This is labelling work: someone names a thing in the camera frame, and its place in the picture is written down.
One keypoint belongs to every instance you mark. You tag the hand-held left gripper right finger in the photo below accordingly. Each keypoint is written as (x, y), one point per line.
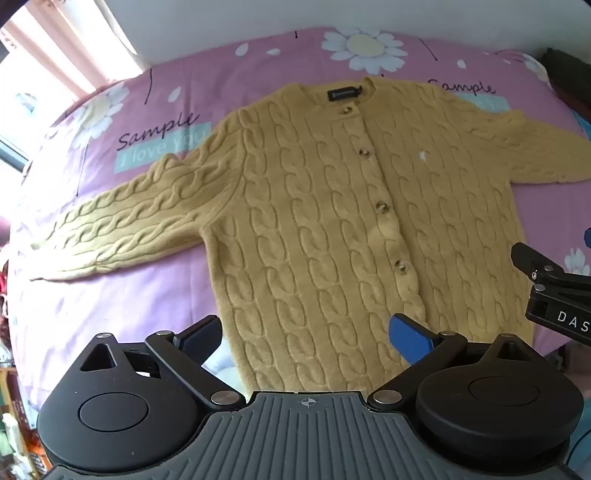
(408, 340)

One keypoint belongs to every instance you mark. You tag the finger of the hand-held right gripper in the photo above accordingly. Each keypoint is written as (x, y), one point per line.
(545, 272)

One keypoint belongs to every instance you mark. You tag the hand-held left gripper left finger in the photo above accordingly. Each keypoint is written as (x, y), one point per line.
(204, 335)

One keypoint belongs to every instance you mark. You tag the pink floral bed sheet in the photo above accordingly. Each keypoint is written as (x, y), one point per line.
(138, 300)

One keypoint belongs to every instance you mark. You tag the colourful clutter pile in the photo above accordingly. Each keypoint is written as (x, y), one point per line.
(14, 406)

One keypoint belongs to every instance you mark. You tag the pink striped curtain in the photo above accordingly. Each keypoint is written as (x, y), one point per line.
(60, 50)

